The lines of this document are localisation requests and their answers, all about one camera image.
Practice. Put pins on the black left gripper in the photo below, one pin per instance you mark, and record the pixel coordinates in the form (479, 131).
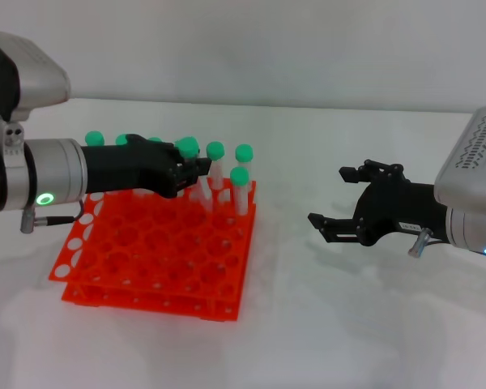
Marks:
(129, 168)

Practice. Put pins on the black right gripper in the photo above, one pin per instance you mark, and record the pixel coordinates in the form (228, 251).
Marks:
(389, 206)

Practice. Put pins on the clear tube with green cap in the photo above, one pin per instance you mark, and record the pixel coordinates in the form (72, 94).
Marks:
(239, 176)
(215, 150)
(244, 153)
(154, 139)
(94, 138)
(187, 146)
(122, 139)

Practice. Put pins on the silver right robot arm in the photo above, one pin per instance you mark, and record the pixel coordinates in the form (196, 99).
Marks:
(470, 231)

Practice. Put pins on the orange-red test tube rack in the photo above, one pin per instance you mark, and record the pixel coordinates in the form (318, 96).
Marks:
(146, 251)

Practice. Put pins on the silver vented right wrist camera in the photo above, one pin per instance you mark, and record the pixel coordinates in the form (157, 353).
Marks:
(470, 162)

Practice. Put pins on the silver vented wrist camera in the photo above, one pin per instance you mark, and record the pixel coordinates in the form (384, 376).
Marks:
(32, 77)
(470, 162)

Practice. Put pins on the silver vented left wrist camera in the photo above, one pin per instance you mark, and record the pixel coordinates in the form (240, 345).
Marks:
(32, 77)

